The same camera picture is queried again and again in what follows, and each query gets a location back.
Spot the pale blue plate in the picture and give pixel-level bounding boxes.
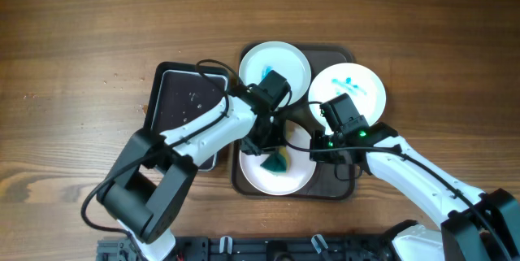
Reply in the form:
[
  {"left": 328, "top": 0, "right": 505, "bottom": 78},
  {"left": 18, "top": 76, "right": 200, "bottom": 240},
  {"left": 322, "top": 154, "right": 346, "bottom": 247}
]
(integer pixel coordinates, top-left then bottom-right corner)
[{"left": 239, "top": 41, "right": 311, "bottom": 106}]

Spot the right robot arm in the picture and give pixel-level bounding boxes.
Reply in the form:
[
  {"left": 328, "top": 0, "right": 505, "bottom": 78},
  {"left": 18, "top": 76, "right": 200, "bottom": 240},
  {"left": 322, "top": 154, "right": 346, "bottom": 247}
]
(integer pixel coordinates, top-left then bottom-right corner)
[{"left": 310, "top": 94, "right": 519, "bottom": 260}]

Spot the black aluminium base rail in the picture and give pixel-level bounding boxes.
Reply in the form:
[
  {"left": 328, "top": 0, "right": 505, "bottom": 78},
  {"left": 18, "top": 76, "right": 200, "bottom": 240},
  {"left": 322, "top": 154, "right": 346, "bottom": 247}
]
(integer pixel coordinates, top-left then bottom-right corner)
[{"left": 96, "top": 234, "right": 391, "bottom": 261}]

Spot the small black metal tray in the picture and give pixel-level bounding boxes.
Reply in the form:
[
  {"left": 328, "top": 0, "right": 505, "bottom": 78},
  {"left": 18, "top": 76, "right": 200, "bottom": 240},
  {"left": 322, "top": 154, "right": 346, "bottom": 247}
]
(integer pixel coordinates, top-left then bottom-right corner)
[{"left": 142, "top": 61, "right": 231, "bottom": 172}]

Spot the brown plastic serving tray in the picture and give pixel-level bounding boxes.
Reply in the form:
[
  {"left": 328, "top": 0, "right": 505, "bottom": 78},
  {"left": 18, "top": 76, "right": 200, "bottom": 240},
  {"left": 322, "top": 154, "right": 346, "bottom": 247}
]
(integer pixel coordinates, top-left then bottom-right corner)
[{"left": 228, "top": 44, "right": 356, "bottom": 202}]

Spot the white plate front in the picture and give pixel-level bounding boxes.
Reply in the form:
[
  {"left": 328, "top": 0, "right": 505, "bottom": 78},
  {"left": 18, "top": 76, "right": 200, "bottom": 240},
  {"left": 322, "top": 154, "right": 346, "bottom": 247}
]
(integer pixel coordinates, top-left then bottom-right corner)
[{"left": 239, "top": 146, "right": 317, "bottom": 196}]

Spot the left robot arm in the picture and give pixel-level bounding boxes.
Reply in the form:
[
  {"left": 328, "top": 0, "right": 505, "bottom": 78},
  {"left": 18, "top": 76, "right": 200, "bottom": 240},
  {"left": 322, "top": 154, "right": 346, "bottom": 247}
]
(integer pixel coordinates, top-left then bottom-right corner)
[{"left": 93, "top": 71, "right": 292, "bottom": 260}]

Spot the green yellow sponge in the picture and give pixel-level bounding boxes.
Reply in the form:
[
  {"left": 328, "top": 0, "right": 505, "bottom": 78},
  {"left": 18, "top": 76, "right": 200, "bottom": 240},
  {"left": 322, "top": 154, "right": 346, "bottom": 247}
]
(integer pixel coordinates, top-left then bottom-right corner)
[{"left": 260, "top": 128, "right": 290, "bottom": 176}]

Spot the white plate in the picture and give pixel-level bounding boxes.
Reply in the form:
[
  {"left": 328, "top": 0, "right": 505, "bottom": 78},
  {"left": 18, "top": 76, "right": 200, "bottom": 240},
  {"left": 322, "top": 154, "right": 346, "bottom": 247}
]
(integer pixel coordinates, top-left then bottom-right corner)
[
  {"left": 239, "top": 146, "right": 317, "bottom": 196},
  {"left": 303, "top": 63, "right": 387, "bottom": 125}
]

